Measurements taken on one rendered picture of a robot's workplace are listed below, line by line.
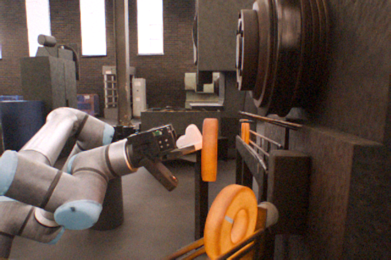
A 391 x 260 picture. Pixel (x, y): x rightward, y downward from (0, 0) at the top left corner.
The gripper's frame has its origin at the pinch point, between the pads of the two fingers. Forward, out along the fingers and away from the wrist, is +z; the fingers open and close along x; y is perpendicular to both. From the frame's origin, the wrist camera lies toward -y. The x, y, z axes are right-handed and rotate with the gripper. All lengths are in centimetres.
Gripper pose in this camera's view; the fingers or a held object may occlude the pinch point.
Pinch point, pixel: (209, 141)
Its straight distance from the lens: 66.7
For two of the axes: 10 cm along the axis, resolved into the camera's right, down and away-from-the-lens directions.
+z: 9.6, -2.7, -1.2
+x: 0.7, -1.7, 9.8
